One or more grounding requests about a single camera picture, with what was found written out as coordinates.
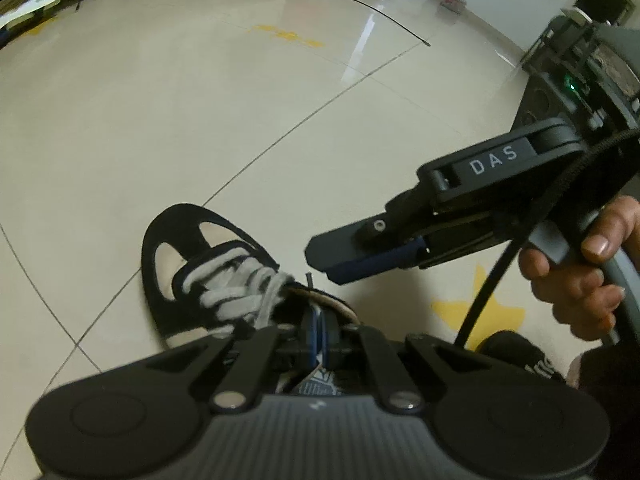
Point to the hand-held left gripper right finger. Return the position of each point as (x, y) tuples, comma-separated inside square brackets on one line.
[(326, 340)]

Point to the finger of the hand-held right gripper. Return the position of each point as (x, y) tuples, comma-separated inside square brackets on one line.
[(375, 267), (350, 245)]

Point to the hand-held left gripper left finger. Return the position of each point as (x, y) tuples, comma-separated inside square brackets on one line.
[(311, 340)]

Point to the person's right hand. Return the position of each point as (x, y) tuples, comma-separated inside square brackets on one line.
[(580, 295)]

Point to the grey shoelace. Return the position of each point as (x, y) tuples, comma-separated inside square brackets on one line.
[(235, 305)]

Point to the person's dark clothing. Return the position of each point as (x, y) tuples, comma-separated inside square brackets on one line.
[(615, 385)]

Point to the black and beige shoe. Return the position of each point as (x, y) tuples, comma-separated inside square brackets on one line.
[(175, 220)]

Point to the black printed cloth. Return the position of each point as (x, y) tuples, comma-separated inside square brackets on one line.
[(525, 355)]

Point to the small pink box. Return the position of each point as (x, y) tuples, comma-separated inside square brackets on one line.
[(454, 2)]

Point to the white flat package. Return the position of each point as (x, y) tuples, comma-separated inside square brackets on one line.
[(20, 5)]

